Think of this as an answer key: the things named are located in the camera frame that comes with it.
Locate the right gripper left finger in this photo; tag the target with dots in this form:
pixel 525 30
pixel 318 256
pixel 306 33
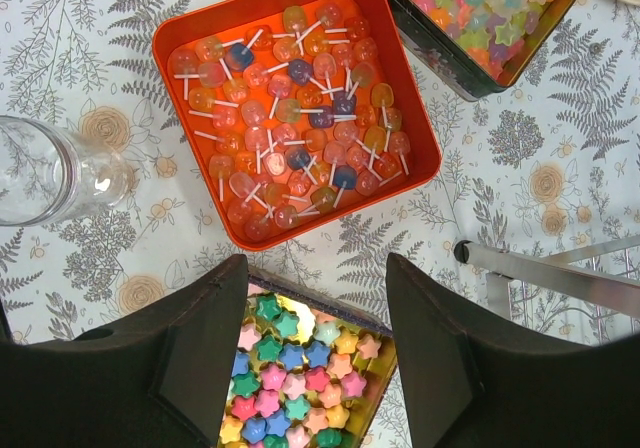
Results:
pixel 155 378

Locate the floral table mat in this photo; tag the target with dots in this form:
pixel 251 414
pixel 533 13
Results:
pixel 539 165

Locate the steel dish rack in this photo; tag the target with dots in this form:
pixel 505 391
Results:
pixel 588 295

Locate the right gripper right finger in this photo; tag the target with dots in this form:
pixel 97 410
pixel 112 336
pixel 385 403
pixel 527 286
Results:
pixel 471 378

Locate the clear glass jar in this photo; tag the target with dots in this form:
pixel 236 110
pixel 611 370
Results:
pixel 50 175

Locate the dark tin translucent star candies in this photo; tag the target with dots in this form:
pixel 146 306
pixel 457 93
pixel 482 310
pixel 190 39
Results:
pixel 476 47

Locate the orange tin of lollipops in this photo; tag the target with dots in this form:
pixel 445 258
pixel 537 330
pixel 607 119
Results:
pixel 297 111

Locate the dark tin pastel star candies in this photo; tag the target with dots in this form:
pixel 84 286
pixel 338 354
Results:
pixel 309 371

